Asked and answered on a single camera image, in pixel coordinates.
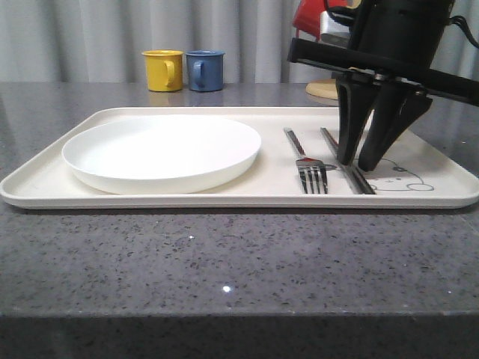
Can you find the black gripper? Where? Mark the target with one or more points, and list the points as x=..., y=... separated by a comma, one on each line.
x=398, y=39

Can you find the silver chopsticks pair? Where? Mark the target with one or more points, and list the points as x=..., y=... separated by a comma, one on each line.
x=355, y=178

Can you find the silver fork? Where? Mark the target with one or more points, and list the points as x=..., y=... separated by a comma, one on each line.
x=312, y=172

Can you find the white round plate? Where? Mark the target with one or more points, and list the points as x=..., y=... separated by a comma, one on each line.
x=163, y=154

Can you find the wooden mug tree stand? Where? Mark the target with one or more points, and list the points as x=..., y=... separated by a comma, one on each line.
x=322, y=89

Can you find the cream rabbit print tray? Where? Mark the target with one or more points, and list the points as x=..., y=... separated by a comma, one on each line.
x=413, y=174

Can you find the red enamel mug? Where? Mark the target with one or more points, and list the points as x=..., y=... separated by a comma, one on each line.
x=307, y=17

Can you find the blue enamel mug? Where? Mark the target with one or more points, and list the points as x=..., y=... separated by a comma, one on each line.
x=205, y=70

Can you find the yellow enamel mug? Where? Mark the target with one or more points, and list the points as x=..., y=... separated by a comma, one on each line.
x=164, y=70

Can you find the grey pleated curtain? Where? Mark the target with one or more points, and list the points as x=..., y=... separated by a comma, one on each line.
x=103, y=41

